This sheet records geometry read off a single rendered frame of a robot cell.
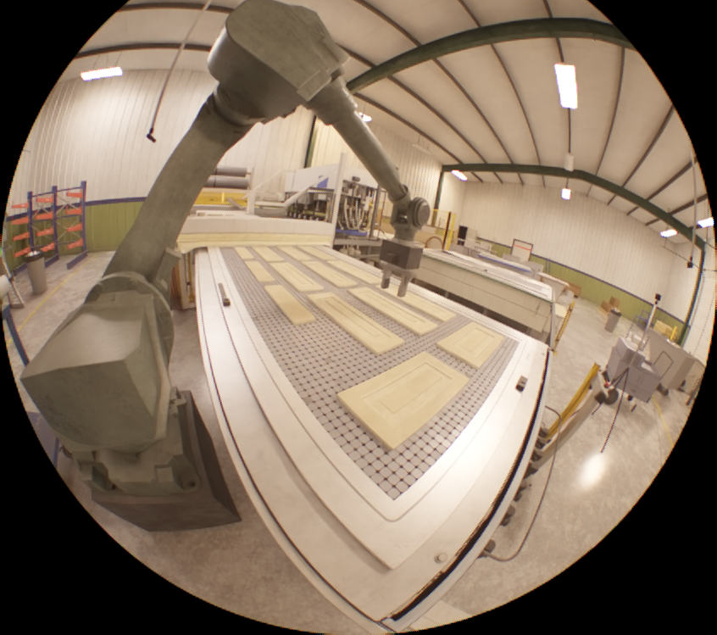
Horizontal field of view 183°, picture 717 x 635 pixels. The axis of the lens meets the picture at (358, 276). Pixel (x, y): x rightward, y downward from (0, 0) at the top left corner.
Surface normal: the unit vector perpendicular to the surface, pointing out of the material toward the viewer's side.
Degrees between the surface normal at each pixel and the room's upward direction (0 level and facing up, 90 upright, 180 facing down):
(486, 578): 0
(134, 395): 90
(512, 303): 90
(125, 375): 90
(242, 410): 0
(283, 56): 90
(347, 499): 0
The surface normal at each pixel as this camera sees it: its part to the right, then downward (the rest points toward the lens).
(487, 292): -0.76, 0.07
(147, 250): 0.77, 0.15
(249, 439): 0.16, -0.95
